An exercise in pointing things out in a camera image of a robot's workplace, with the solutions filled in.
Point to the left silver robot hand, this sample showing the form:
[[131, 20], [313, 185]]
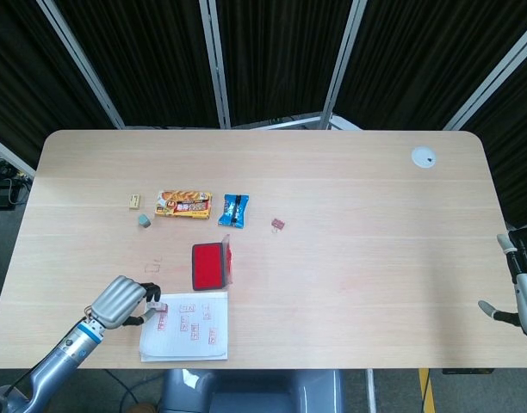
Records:
[[115, 303]]

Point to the small red stamp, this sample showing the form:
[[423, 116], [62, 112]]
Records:
[[159, 307]]

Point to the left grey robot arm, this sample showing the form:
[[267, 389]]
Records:
[[57, 357]]

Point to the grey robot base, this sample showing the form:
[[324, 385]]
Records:
[[250, 391]]

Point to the red ink pad clear lid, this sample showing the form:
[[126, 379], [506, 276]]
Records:
[[207, 266]]

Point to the white stamped paper pad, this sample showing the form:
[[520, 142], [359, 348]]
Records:
[[190, 344]]

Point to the grey-green eraser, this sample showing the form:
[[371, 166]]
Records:
[[144, 221]]

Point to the black box under table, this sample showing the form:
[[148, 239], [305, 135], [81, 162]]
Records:
[[466, 371]]

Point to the beige eraser block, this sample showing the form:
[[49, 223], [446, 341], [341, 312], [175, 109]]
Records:
[[134, 201]]

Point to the yellow snack box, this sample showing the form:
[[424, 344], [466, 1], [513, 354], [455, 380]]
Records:
[[184, 204]]

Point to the yellow floor tape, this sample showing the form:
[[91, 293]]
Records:
[[427, 391]]

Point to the blue snack packet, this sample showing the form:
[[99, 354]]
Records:
[[233, 211]]

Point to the black pleated curtain panel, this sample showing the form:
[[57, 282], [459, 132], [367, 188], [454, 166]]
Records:
[[147, 60], [280, 56], [427, 56], [515, 150], [26, 77]]

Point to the red binder clip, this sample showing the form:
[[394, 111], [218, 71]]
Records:
[[277, 223]]

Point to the white table leg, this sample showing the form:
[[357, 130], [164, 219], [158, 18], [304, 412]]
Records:
[[371, 391]]

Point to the grey aluminium partition post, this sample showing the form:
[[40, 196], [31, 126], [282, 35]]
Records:
[[80, 60], [9, 155], [491, 79], [216, 64], [343, 64]]

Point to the grey aluminium frame base bar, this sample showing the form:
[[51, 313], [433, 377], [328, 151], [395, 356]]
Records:
[[345, 122], [280, 121]]

